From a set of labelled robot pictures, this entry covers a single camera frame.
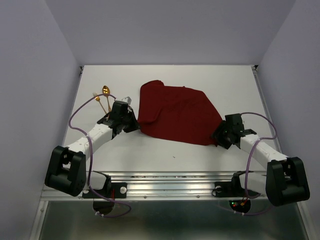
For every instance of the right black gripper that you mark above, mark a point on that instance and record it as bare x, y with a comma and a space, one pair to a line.
217, 134

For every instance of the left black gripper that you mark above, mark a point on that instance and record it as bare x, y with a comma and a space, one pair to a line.
135, 125

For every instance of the dark red cloth napkin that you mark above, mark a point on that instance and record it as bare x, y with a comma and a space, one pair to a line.
177, 113

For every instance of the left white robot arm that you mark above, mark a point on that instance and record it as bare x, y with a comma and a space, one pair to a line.
66, 171

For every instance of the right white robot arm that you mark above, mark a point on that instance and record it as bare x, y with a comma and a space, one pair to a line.
282, 179

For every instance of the gold spoon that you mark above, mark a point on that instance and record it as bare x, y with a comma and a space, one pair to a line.
106, 93

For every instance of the gold fork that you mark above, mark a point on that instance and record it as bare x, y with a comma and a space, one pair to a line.
97, 98

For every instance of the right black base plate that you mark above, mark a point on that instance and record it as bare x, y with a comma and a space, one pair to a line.
228, 189

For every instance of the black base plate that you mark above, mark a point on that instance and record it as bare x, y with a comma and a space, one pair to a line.
114, 190
228, 189

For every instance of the aluminium mounting rail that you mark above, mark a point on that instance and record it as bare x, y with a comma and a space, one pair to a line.
169, 186

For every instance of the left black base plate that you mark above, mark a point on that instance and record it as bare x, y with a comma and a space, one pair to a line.
114, 190

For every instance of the right aluminium table edge rail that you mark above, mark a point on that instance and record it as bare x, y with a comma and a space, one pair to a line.
264, 103

